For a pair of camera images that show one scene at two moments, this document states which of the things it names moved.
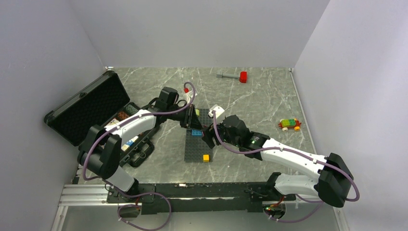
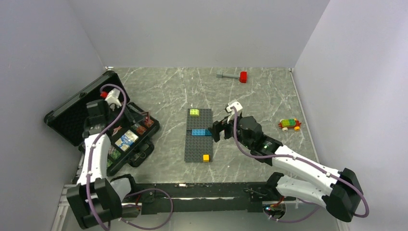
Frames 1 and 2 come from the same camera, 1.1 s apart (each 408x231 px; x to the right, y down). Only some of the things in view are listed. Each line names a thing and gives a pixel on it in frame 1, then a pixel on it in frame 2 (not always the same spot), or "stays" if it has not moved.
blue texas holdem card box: [130, 143] stays
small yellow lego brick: [206, 158] stays
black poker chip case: [104, 102] stays
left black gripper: [191, 120] → [130, 116]
